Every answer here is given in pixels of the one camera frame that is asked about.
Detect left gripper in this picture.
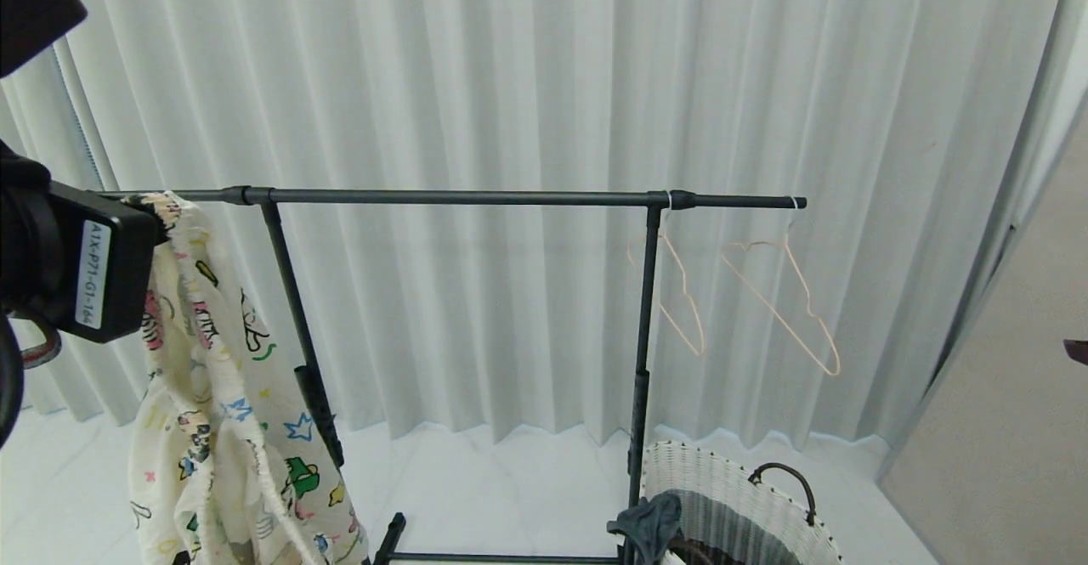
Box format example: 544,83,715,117
0,142,168,346

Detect cream printed garment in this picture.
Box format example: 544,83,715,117
127,191,371,565

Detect pink clothes hanger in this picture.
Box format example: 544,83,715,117
720,206,842,377
627,212,707,359

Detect black clothes rack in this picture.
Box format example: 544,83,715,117
98,186,808,565

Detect white laundry basket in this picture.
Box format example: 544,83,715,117
637,440,844,565

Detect white curtain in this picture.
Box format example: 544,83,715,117
0,0,1088,455

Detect dark grey garment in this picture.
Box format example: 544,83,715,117
607,493,684,565

